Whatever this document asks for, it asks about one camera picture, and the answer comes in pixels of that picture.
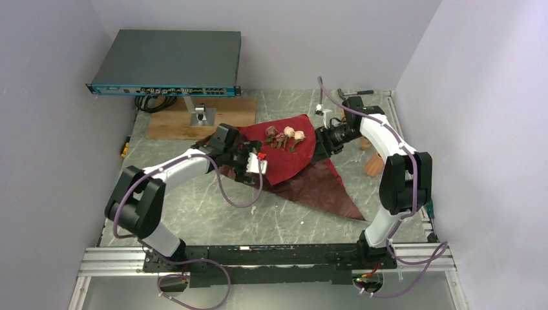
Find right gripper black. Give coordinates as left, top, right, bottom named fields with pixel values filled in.
left=311, top=123, right=363, bottom=163

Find tan satin ribbon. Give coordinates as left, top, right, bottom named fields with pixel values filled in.
left=341, top=111, right=372, bottom=150

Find maroon paper bouquet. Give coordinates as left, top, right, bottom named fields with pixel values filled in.
left=237, top=114, right=365, bottom=221

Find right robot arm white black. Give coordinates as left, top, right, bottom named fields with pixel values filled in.
left=312, top=96, right=432, bottom=268

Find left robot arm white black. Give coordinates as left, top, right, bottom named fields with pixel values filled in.
left=105, top=123, right=268, bottom=271

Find orange ribbed ceramic vase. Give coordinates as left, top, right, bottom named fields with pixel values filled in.
left=364, top=153, right=385, bottom=177

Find wooden board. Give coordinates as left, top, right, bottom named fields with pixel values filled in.
left=146, top=98, right=257, bottom=140

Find yellow black tool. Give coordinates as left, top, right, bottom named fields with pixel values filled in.
left=120, top=136, right=131, bottom=158

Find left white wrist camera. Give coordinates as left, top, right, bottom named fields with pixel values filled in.
left=246, top=152, right=268, bottom=174

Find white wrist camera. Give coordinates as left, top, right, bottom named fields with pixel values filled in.
left=314, top=104, right=332, bottom=128
left=246, top=152, right=268, bottom=174

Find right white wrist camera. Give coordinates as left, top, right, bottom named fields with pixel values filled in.
left=314, top=104, right=332, bottom=128

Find hammer with black handle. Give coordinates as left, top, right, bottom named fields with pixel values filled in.
left=337, top=88, right=375, bottom=101

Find metal stand bracket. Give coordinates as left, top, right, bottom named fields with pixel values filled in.
left=183, top=96, right=216, bottom=127

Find black coiled cables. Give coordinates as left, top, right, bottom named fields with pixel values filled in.
left=134, top=94, right=178, bottom=114

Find green handled screwdriver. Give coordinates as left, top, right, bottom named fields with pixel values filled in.
left=424, top=201, right=439, bottom=243

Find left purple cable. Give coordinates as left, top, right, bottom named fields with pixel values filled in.
left=112, top=152, right=266, bottom=310

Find purple cable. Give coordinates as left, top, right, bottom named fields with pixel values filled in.
left=317, top=76, right=450, bottom=299
left=112, top=152, right=266, bottom=310

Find grey blue network switch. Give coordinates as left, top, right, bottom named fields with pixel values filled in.
left=87, top=30, right=242, bottom=97

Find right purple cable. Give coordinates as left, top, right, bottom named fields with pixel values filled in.
left=317, top=76, right=450, bottom=299

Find aluminium rail frame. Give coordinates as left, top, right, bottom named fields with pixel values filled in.
left=68, top=88, right=465, bottom=310

